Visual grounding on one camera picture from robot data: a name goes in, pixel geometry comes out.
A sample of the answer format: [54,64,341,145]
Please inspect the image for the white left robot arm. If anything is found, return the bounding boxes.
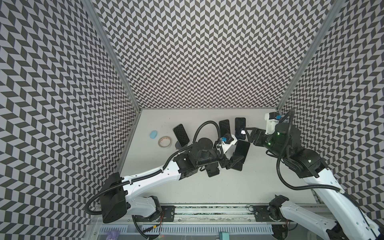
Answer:
[84,121,244,223]

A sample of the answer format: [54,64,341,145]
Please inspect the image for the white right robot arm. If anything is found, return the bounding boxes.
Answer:
[248,110,384,240]

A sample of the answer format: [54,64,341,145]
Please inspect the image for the phone back right on stand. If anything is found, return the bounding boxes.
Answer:
[235,118,246,140]

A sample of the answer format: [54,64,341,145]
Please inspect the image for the purple phone on stand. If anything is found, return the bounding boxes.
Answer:
[219,119,231,139]

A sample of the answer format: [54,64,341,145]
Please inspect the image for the purple round stand back left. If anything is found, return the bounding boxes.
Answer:
[175,142,189,150]

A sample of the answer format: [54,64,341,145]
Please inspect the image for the clear packing tape roll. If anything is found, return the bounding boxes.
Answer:
[158,136,172,148]

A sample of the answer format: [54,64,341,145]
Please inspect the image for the light blue earbuds case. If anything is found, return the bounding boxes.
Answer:
[150,130,158,139]

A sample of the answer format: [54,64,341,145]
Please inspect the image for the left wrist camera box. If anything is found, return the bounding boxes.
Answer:
[216,134,238,154]

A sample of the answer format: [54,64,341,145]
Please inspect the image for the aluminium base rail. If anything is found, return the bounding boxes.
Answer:
[89,203,331,236]

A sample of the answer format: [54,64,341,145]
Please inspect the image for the aluminium corner post right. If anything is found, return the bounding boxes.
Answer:
[276,1,346,112]

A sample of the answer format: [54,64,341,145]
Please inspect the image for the aluminium corner post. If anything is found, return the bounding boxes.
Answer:
[82,0,141,112]
[276,1,346,112]

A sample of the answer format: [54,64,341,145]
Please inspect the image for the aluminium corner post left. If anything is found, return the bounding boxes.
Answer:
[82,0,141,112]

